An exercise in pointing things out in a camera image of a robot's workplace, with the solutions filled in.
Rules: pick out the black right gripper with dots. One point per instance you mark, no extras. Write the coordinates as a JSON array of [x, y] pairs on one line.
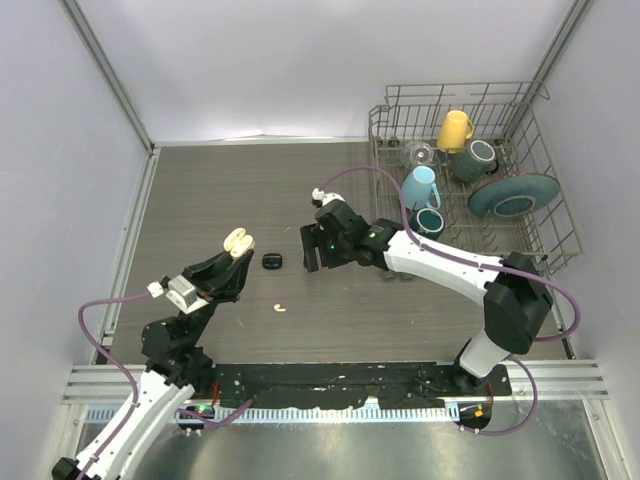
[[310, 235]]

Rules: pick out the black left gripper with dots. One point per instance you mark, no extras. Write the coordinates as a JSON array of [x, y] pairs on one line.
[[218, 279]]

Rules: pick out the beige earbud charging case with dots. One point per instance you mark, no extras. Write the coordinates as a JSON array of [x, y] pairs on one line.
[[238, 243]]

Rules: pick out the black gold-trimmed earbud case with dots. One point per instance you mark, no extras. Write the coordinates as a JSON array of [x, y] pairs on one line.
[[272, 261]]

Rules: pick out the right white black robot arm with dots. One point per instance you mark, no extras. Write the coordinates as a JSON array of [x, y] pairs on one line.
[[514, 299]]

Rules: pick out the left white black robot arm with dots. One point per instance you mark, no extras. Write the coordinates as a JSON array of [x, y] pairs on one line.
[[176, 367]]

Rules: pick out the light blue mug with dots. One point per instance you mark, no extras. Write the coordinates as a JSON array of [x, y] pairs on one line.
[[420, 189]]

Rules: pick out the dark teal mug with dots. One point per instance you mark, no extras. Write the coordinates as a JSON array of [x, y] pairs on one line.
[[427, 223]]

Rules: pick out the clear drinking glass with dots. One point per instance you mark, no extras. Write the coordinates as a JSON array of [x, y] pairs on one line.
[[417, 153]]

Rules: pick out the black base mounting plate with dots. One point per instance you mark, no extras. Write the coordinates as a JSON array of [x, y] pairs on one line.
[[338, 386]]

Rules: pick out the yellow mug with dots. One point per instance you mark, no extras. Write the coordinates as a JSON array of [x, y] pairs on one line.
[[457, 128]]

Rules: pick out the grey-green mug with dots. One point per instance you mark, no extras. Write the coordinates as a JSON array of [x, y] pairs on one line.
[[477, 159]]

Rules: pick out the teal ceramic plate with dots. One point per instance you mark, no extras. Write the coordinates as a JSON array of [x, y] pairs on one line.
[[513, 195]]

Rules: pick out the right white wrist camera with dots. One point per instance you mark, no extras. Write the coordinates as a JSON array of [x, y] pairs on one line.
[[320, 198]]

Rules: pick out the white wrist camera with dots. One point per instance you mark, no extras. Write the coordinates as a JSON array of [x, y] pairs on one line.
[[320, 198], [180, 292]]

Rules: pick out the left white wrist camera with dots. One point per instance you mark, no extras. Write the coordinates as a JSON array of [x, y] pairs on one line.
[[180, 292]]

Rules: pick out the white slotted cable duct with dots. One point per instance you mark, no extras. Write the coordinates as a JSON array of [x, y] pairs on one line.
[[370, 413]]

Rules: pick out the grey wire dish rack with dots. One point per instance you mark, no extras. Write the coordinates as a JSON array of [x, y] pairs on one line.
[[503, 116]]

